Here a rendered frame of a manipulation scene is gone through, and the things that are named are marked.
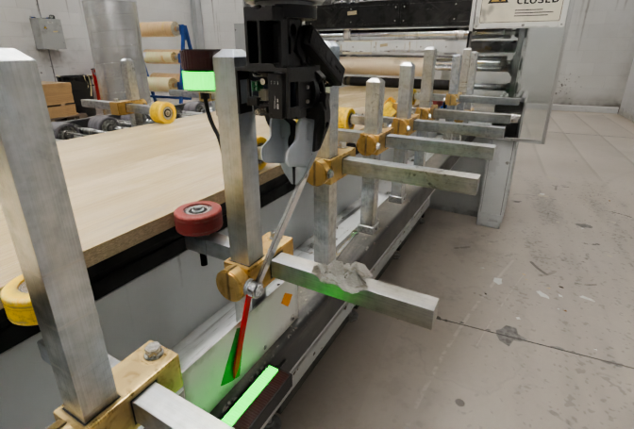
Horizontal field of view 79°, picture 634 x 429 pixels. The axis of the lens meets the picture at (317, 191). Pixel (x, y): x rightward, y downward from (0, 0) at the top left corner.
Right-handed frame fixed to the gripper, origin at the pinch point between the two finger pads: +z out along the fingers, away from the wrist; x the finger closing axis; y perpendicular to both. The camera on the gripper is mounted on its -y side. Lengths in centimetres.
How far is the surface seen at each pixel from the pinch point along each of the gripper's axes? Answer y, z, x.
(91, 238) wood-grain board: 13.3, 10.9, -28.4
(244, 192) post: 4.0, 2.6, -6.0
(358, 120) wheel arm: -75, 6, -23
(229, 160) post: 4.2, -1.7, -8.1
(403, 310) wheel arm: 0.0, 16.3, 15.8
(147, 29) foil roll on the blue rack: -452, -48, -593
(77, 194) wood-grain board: 3.6, 10.9, -48.3
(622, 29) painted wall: -876, -48, 141
